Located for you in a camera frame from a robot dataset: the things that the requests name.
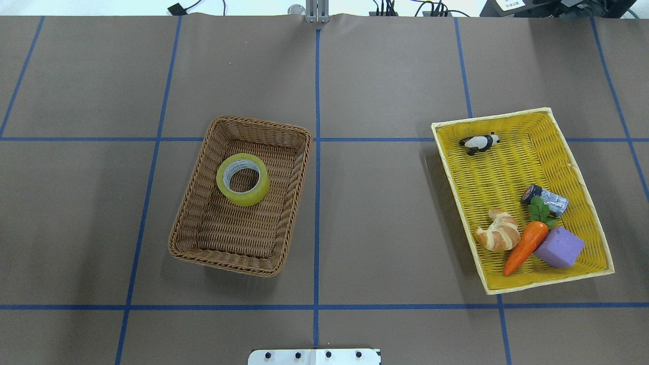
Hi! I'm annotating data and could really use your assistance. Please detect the yellow packing tape roll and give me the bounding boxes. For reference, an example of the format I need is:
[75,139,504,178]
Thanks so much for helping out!
[216,153,270,206]

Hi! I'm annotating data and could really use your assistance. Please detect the brown wicker basket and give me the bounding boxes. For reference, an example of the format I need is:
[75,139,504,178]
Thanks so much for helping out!
[168,116,312,277]

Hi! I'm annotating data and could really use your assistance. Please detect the yellow woven plastic basket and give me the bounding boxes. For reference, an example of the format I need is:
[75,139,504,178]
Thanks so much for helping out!
[431,107,615,295]

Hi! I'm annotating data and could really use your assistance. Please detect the toy panda figure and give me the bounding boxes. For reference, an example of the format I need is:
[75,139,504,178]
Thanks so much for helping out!
[459,132,501,156]

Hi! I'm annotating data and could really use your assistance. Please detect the toy bread pieces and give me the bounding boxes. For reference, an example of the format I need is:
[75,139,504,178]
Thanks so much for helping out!
[475,208,521,252]

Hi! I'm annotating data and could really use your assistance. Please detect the orange toy carrot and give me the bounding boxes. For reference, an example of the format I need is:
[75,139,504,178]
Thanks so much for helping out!
[503,221,549,276]

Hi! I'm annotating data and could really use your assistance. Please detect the small black usb device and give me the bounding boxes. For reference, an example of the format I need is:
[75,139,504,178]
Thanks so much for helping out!
[167,3,188,16]

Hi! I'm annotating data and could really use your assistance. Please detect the purple toy block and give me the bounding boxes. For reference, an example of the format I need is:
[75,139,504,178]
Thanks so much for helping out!
[533,226,586,268]

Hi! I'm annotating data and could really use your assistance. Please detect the aluminium frame post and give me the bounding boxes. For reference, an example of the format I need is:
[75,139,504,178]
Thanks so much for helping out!
[304,0,331,23]

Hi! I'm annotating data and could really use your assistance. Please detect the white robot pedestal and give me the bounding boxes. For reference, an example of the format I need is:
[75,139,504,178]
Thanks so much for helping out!
[247,348,382,364]

